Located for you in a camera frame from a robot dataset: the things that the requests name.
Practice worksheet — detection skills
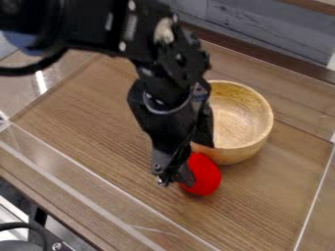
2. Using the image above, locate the black metal table bracket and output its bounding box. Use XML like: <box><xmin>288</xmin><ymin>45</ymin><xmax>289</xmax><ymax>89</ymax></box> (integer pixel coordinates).
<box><xmin>28</xmin><ymin>205</ymin><xmax>74</xmax><ymax>251</ymax></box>

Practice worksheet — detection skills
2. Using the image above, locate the red plush strawberry toy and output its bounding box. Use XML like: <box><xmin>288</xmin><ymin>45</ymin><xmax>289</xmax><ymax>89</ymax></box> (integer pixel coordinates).
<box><xmin>178</xmin><ymin>153</ymin><xmax>222</xmax><ymax>196</ymax></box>

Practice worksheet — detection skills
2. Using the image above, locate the wooden bowl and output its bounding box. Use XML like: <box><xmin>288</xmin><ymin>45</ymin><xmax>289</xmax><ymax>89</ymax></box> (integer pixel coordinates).
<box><xmin>192</xmin><ymin>80</ymin><xmax>274</xmax><ymax>165</ymax></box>

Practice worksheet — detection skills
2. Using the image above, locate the black cable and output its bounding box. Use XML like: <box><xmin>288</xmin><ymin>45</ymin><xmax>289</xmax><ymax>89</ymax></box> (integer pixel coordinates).
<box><xmin>0</xmin><ymin>223</ymin><xmax>48</xmax><ymax>251</ymax></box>

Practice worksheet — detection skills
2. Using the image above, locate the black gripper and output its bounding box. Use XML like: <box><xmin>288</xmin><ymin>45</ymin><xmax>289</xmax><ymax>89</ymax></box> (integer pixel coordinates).
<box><xmin>125</xmin><ymin>77</ymin><xmax>216</xmax><ymax>188</ymax></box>

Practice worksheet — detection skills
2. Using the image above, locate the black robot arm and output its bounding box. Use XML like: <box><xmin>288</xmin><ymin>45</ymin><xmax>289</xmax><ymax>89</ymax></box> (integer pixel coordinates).
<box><xmin>0</xmin><ymin>0</ymin><xmax>213</xmax><ymax>187</ymax></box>

